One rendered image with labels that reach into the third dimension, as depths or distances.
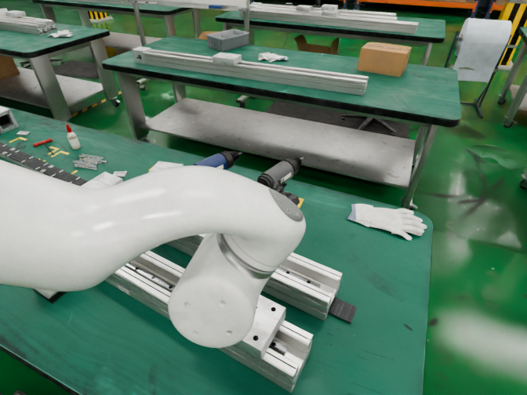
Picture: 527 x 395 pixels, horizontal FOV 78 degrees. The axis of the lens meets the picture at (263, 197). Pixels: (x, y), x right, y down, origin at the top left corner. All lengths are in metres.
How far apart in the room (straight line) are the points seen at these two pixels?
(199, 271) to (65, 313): 0.73
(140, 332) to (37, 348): 0.24
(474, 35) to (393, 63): 1.63
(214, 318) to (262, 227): 0.10
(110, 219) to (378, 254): 0.89
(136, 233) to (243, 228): 0.08
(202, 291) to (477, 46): 3.90
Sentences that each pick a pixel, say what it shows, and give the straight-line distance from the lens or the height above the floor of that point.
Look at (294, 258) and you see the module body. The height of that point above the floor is 0.86.
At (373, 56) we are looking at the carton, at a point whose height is 0.88.
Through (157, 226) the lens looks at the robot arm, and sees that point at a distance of 0.26.
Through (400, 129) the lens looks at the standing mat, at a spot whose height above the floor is 0.02.
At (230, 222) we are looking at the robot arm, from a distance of 0.27.
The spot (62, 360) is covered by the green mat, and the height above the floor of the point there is 0.78.
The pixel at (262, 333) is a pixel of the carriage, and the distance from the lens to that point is 0.72.
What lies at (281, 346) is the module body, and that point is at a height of 0.84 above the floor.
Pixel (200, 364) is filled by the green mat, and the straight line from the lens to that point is 0.84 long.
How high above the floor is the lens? 1.54
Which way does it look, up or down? 39 degrees down
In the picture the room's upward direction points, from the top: straight up
